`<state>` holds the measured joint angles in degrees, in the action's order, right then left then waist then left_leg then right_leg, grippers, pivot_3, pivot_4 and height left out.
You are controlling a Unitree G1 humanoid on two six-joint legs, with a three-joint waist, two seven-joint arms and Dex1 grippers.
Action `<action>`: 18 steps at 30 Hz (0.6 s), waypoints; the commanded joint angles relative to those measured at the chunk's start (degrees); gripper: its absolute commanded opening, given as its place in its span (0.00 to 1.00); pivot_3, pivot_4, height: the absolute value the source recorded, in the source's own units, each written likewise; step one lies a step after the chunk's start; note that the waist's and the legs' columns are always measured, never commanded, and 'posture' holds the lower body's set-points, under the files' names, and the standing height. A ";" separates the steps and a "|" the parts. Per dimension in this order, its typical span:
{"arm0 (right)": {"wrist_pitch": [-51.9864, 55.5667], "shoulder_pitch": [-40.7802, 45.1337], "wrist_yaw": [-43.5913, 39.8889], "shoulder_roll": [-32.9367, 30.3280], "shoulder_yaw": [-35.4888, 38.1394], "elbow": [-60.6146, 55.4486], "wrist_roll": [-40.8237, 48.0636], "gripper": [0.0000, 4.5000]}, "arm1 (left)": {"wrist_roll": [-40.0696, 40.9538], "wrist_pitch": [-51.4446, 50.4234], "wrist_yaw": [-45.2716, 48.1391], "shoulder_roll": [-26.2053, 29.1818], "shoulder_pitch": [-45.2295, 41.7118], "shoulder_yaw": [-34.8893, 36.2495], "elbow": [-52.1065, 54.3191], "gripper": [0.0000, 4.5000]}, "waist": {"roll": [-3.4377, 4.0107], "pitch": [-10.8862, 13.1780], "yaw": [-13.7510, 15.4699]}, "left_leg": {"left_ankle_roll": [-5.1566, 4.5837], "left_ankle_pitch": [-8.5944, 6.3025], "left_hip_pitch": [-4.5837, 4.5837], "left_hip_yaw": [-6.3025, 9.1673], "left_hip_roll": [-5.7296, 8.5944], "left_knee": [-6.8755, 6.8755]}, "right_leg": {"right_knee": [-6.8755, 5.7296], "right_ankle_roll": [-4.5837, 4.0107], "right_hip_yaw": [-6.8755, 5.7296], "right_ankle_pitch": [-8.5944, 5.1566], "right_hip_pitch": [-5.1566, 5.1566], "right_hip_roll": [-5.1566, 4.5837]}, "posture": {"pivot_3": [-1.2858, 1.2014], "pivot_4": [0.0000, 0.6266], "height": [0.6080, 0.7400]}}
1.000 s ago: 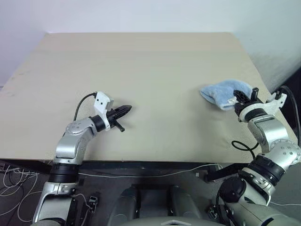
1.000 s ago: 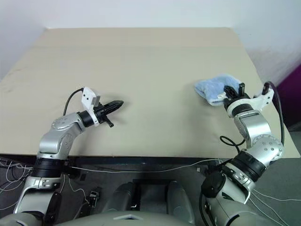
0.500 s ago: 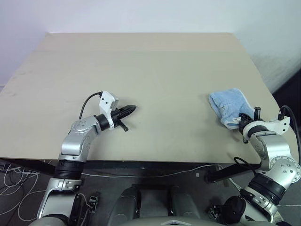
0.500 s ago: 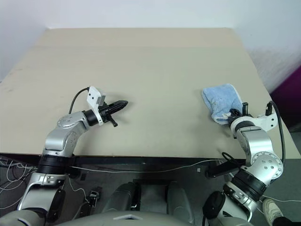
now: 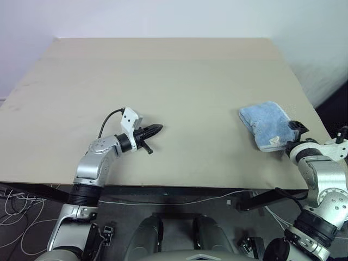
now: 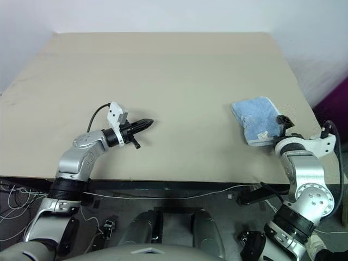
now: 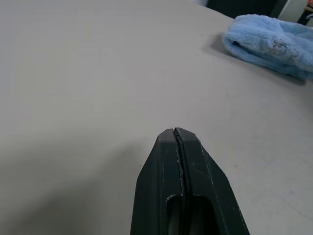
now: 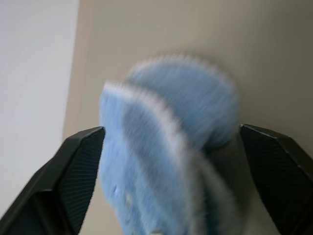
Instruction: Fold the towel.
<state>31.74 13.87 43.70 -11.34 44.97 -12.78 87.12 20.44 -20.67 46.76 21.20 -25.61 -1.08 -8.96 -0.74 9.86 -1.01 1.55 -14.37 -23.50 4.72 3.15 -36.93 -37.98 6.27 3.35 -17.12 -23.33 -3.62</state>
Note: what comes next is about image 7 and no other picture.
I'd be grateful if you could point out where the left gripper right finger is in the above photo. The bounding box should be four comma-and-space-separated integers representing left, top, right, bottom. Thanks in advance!
175, 127, 250, 235

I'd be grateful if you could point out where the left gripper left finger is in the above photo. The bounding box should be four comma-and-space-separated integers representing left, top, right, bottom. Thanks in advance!
129, 128, 183, 235

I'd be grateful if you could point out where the light blue towel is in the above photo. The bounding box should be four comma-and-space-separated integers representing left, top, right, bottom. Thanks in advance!
223, 14, 313, 81

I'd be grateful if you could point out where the dark background furniture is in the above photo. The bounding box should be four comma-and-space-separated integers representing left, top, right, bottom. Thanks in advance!
206, 0, 287, 19

